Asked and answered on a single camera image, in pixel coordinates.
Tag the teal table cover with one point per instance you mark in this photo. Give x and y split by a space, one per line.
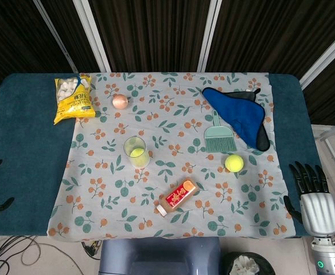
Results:
27 143

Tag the floral tablecloth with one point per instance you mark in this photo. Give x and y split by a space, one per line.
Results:
184 129

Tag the crumpled white paper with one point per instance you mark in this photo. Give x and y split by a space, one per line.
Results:
246 265

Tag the yellow marshmallow bag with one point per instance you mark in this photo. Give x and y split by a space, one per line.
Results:
74 100

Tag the yellow tennis ball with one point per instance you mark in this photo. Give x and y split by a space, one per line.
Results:
234 163
137 153

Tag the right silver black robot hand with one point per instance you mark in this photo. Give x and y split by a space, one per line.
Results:
319 212

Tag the clear plastic cup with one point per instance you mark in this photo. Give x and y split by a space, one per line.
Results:
127 149

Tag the black trash bin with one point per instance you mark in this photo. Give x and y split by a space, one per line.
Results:
227 263

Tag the bottle with red label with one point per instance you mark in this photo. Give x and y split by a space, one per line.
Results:
178 196

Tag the green small hand broom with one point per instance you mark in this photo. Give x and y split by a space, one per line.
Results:
219 139

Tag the blue cloth mitt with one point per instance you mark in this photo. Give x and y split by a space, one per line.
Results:
239 114

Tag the blue-grey robot torso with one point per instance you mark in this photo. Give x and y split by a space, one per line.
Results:
159 257

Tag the white metal frame post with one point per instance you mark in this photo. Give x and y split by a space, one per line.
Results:
57 37
91 34
325 57
210 34

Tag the brown onion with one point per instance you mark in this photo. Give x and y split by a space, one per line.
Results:
120 101

